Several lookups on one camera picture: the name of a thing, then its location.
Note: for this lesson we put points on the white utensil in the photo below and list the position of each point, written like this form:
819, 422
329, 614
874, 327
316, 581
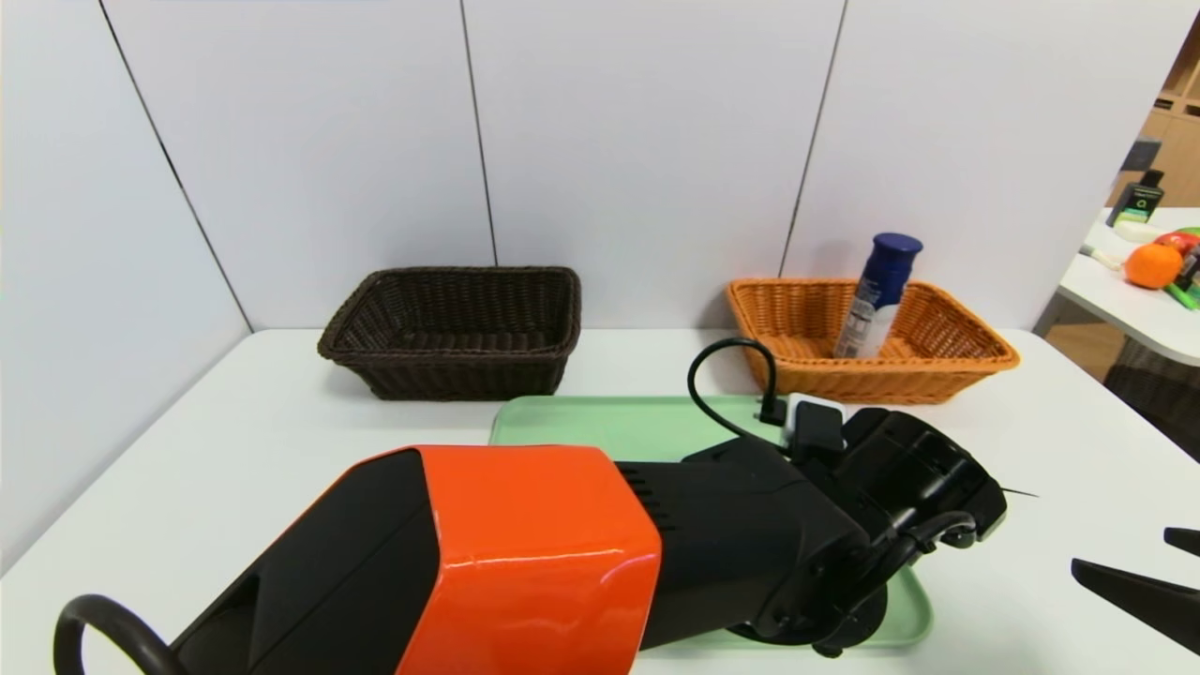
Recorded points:
1099, 256

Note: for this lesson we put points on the black box green logo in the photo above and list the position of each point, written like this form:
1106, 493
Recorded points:
1136, 202

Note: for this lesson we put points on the dark brown wicker basket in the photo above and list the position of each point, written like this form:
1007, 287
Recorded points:
450, 328

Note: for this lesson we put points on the white side table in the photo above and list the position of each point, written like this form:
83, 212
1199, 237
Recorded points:
1125, 309

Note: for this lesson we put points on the light green plastic tray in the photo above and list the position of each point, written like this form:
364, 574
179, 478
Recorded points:
600, 422

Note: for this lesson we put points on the red food item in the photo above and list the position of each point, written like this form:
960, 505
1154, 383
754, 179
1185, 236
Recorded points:
1177, 241

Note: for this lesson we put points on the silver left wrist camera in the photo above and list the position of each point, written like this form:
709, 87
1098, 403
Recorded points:
790, 405

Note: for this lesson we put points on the wooden cabinet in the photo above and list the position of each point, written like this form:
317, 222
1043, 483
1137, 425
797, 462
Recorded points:
1177, 141

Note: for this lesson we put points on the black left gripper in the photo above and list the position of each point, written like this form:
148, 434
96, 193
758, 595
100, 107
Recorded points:
923, 469

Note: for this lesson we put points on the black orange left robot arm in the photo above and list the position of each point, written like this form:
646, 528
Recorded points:
525, 562

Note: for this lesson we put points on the orange wicker basket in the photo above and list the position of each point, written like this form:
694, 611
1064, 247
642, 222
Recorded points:
956, 347

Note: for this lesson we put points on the green item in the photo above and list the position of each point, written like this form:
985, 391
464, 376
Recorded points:
1183, 296

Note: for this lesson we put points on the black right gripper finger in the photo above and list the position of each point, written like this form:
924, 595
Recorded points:
1186, 541
1148, 600

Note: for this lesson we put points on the blue-capped spray can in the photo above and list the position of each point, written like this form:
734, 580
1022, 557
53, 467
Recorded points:
877, 300

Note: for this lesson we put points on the dark chair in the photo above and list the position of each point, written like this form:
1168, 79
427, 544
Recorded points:
1158, 394

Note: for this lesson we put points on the orange fruit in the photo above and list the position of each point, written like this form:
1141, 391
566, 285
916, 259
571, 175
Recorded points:
1153, 266

